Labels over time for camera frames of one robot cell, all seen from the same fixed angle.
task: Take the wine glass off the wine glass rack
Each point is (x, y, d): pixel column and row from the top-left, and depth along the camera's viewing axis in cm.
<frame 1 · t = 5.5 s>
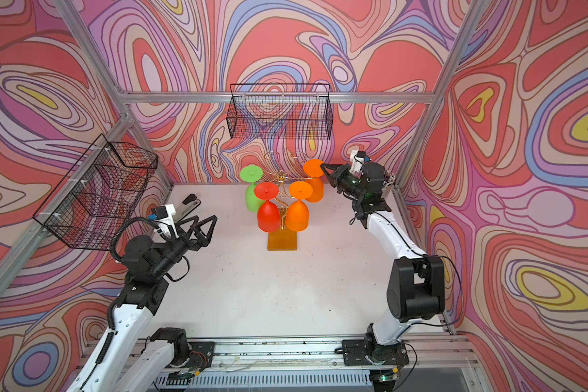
left hand: (208, 218, 69), fingers open
right hand: (319, 169, 79), fingers closed
green wine glass: (251, 174, 78), point 34 cm above the table
red wine glass: (269, 218, 81), point 23 cm above the table
orange wine glass front: (297, 217, 79), point 25 cm above the table
orange wine glass rear: (313, 170, 80), point 34 cm above the table
grey black stapler: (190, 203, 110), point 4 cm above the table

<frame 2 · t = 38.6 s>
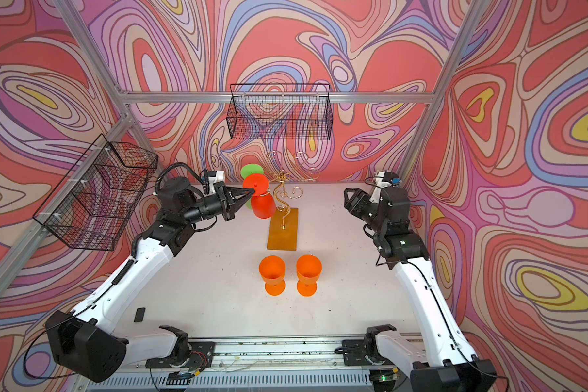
left hand: (254, 192, 65), fingers closed
right hand: (350, 199, 72), fingers open
red wine glass: (262, 202, 77), point 30 cm above the table
orange wine glass front: (309, 269, 81), point 12 cm above the table
orange wine glass rear: (272, 269, 81), point 12 cm above the table
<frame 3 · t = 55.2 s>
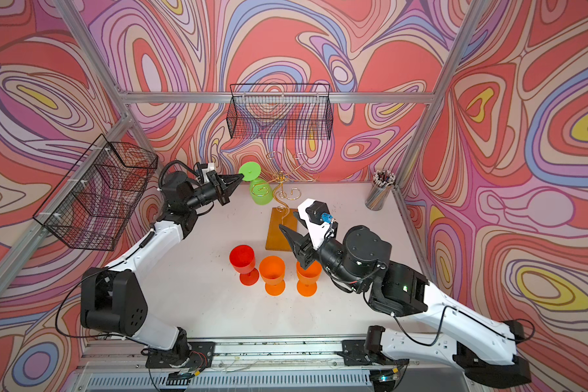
left hand: (244, 177, 73), fingers closed
right hand: (289, 227, 53), fingers open
red wine glass: (242, 259, 79), point 17 cm above the table
clear cup of pencils: (381, 183, 99), point 17 cm above the table
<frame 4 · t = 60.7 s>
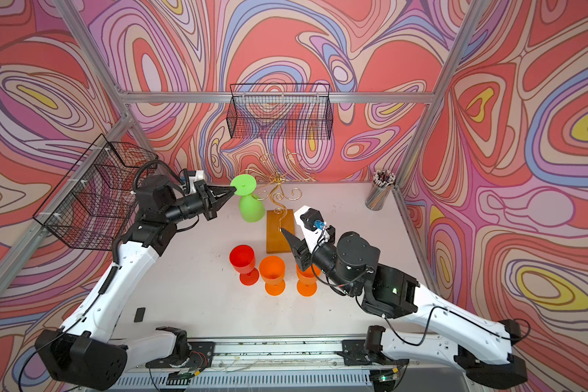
left hand: (235, 190, 65), fingers closed
right hand: (292, 230, 56), fingers open
green wine glass: (251, 207, 74), point 31 cm above the table
